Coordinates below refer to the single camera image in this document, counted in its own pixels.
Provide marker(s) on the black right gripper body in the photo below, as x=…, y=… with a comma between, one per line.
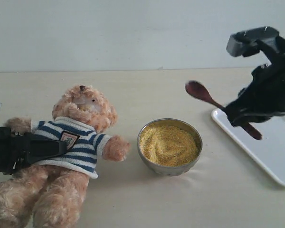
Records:
x=269, y=80

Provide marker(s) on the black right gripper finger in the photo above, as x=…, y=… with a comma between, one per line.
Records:
x=245, y=107
x=239, y=119

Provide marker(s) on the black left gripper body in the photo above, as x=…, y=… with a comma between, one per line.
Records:
x=14, y=151

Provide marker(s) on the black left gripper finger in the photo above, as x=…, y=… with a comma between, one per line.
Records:
x=41, y=148

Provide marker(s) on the beige teddy bear striped shirt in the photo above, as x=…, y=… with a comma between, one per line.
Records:
x=51, y=192

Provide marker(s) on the dark red wooden spoon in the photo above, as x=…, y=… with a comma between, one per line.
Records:
x=199, y=91

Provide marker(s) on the yellow millet grains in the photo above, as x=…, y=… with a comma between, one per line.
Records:
x=168, y=146

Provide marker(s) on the white rectangular plastic tray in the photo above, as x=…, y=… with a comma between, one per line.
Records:
x=268, y=153

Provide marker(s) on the metal bowl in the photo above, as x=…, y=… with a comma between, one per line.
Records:
x=171, y=171

